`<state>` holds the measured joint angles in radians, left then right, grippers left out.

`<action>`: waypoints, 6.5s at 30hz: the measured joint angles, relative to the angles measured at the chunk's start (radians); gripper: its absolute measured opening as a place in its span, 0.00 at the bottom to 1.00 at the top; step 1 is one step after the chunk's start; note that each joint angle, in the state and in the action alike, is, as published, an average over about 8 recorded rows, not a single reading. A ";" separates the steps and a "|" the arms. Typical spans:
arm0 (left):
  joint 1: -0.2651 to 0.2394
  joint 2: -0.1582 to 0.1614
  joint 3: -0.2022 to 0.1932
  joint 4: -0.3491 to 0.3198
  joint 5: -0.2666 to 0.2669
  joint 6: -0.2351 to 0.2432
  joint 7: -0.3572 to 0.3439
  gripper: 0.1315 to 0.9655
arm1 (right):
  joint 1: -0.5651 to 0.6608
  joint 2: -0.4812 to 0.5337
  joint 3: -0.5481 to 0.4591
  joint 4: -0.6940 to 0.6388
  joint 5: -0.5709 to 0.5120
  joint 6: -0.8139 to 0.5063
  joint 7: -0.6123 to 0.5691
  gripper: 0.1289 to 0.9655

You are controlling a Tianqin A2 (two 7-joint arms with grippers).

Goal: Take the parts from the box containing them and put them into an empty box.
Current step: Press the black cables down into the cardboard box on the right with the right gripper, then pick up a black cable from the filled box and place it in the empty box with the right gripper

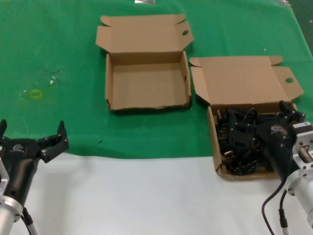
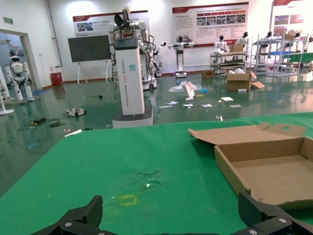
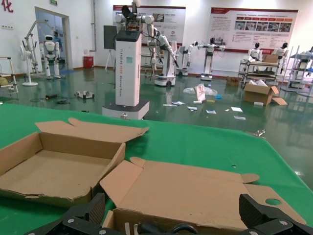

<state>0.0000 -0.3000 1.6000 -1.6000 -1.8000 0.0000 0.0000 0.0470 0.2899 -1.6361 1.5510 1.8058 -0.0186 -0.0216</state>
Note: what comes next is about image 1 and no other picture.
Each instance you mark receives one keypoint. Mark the green table cloth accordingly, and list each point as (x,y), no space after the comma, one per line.
(49,36)

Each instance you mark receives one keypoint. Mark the clear plastic bag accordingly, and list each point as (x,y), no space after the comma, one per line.
(284,2)

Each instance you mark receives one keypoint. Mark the cardboard box with torn rim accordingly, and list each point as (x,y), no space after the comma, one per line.
(146,80)

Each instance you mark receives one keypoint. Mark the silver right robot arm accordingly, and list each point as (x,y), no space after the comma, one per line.
(303,193)

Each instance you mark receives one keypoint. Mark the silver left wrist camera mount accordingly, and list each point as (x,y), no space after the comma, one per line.
(3,176)

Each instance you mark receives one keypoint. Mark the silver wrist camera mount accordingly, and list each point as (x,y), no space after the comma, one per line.
(3,176)
(304,147)

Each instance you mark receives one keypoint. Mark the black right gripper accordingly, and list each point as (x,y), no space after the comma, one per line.
(278,139)

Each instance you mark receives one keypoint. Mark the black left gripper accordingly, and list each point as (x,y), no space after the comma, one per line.
(22,156)

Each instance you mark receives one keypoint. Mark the silver metal object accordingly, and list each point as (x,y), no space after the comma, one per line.
(144,1)

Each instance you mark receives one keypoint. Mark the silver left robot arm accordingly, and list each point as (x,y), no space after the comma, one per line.
(9,213)

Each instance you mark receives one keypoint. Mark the cardboard box with intact rim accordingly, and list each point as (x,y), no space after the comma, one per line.
(239,78)

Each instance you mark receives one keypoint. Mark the white paper scrap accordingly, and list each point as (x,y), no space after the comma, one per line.
(51,82)

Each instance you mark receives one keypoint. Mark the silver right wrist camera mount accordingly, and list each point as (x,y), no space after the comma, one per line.
(304,147)

